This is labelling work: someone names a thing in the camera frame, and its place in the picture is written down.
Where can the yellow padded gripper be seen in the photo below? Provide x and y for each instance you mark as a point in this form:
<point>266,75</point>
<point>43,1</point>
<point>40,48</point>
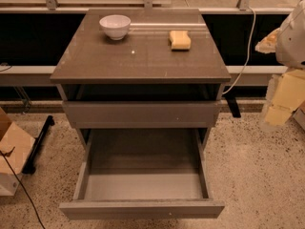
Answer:
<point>292,43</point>

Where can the grey drawer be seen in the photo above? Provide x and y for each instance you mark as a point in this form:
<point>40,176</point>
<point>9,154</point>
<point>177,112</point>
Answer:
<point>142,174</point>
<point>115,115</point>

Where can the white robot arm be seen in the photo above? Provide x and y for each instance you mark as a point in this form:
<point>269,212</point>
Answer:
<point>294,21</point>

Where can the grey drawer cabinet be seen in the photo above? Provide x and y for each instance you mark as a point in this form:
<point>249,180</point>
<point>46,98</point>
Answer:
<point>141,67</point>

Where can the closed grey top drawer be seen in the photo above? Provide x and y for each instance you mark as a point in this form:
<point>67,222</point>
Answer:
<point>115,115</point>

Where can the cardboard box right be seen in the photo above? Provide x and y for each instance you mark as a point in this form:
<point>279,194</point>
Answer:
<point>299,115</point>

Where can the cardboard box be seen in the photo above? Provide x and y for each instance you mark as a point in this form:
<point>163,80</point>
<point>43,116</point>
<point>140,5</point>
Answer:
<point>15,142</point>
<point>299,115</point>

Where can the black stand foot right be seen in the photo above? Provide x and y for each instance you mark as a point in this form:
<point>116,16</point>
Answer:
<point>233,106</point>

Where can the black stand foot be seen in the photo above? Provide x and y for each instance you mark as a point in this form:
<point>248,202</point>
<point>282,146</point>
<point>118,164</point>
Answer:
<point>233,106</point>
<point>29,167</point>

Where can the yellow sponge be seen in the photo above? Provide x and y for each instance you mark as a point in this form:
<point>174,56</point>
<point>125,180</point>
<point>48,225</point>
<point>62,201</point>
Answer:
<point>180,40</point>

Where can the white ceramic bowl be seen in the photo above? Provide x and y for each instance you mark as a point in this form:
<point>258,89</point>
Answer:
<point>115,26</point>

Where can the black stand foot left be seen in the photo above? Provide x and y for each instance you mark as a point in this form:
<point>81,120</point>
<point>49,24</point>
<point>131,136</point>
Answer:
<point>29,167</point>

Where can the cardboard box left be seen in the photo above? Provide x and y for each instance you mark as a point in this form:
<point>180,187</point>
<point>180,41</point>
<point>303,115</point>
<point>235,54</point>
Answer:
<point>15,142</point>

